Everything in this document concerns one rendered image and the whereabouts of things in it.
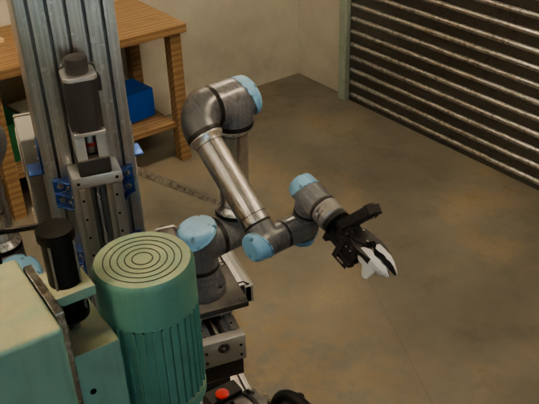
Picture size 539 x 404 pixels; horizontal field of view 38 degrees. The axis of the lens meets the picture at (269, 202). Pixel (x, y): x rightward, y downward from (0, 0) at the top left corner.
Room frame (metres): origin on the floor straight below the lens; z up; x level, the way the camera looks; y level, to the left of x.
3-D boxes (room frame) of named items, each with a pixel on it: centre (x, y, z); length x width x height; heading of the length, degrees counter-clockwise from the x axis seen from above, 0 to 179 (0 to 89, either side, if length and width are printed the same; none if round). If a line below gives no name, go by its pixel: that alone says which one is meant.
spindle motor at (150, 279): (1.08, 0.22, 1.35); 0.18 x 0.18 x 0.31
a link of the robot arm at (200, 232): (1.88, 0.21, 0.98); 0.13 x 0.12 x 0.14; 128
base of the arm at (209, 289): (1.87, 0.21, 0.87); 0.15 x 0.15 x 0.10
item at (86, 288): (1.01, 0.34, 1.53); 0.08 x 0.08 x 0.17; 33
